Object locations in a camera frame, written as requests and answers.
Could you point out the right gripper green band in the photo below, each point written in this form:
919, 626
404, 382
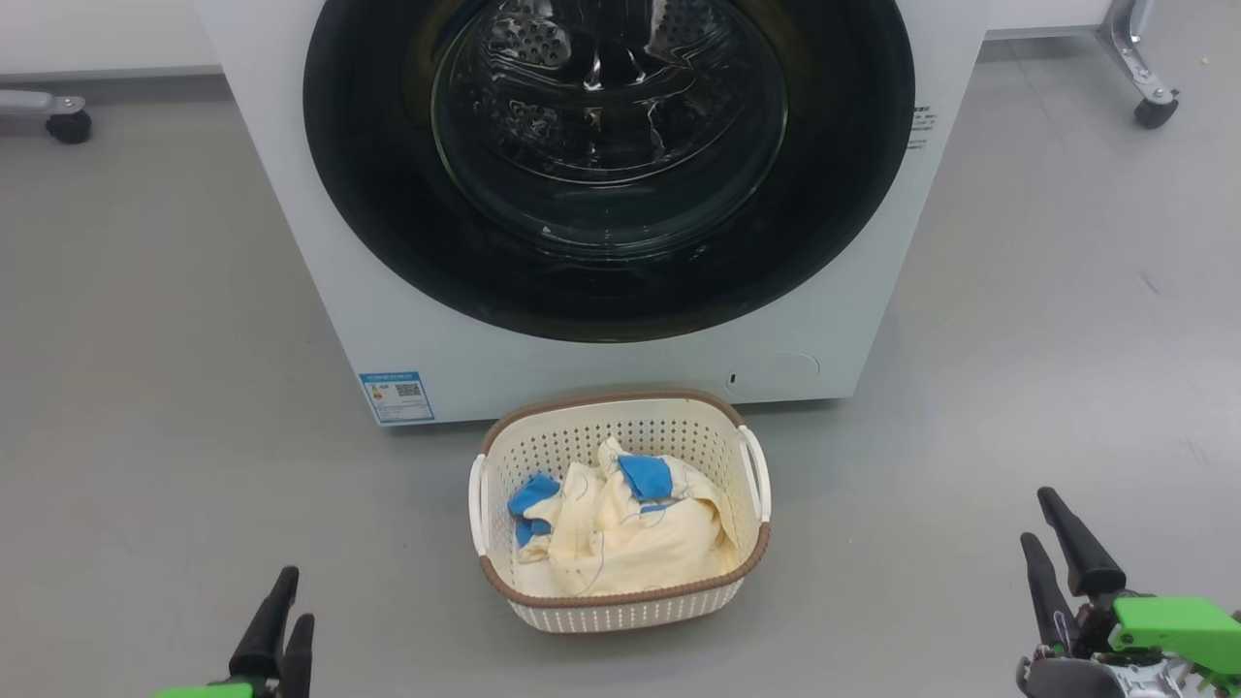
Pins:
1173, 630

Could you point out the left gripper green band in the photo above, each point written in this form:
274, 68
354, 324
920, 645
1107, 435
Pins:
208, 691

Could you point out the cream garment blue yellow print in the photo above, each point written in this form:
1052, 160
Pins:
669, 543

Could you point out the white front-load washing machine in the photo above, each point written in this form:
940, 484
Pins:
291, 242

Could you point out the blue energy label sticker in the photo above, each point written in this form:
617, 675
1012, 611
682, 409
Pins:
396, 396

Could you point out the cream perforated laundry basket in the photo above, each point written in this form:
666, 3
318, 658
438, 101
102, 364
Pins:
582, 613

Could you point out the grey partition leg with caster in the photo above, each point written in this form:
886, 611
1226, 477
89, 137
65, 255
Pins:
58, 116
1134, 58

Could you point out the white partition panel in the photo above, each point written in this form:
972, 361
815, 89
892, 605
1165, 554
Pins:
1047, 12

